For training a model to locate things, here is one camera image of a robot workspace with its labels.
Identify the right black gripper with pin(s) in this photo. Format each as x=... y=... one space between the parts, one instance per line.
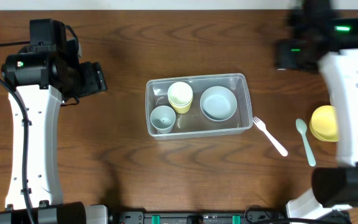
x=286 y=55

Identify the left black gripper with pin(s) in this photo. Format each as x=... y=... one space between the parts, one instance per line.
x=92 y=80

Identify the grey plastic cup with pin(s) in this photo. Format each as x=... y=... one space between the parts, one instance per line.
x=163 y=119

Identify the white plastic cup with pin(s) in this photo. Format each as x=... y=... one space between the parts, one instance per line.
x=180 y=93

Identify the yellow plastic cup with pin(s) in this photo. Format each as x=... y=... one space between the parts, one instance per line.
x=181 y=109

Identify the grey plastic bowl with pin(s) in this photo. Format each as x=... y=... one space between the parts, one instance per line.
x=218 y=103

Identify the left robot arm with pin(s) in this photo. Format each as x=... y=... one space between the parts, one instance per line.
x=41 y=78

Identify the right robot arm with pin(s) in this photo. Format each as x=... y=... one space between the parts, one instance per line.
x=324 y=42

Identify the clear plastic container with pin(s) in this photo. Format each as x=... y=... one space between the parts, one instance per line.
x=194 y=124

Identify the pale green plastic spoon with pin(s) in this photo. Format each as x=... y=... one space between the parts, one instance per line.
x=302 y=128

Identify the yellow plastic bowl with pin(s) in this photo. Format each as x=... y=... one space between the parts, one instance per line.
x=323 y=125

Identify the white plastic fork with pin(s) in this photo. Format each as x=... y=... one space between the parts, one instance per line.
x=261 y=125

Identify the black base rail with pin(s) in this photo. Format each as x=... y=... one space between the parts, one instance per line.
x=252 y=215

